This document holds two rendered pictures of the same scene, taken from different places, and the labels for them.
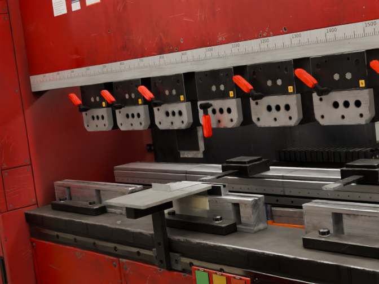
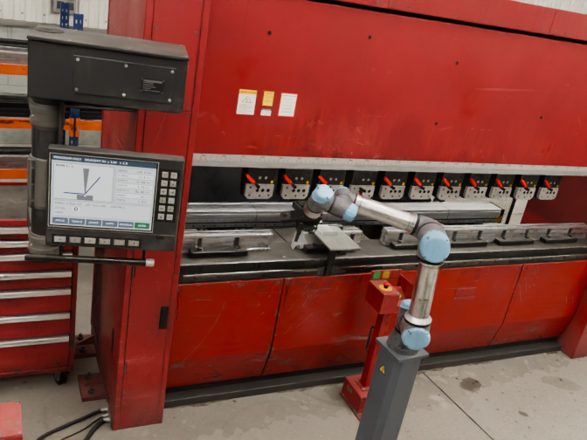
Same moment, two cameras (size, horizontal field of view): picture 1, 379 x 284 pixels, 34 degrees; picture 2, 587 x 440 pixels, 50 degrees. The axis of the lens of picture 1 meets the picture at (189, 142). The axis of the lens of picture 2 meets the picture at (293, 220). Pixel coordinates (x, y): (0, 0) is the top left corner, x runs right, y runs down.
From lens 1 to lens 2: 347 cm
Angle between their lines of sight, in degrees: 74
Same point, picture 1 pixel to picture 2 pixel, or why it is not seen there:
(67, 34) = (247, 129)
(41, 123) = not seen: hidden behind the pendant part
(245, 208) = (357, 236)
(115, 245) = (284, 271)
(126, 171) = (192, 214)
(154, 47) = (330, 153)
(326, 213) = (397, 233)
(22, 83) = not seen: hidden behind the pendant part
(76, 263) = (235, 291)
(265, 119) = (387, 195)
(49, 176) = not seen: hidden behind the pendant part
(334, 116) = (417, 195)
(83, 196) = (217, 244)
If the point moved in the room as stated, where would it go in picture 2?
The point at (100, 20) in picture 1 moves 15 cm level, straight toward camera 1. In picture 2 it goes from (288, 128) to (319, 134)
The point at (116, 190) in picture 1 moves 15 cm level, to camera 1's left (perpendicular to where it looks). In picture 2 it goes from (259, 236) to (248, 246)
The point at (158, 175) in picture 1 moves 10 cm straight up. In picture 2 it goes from (230, 216) to (232, 199)
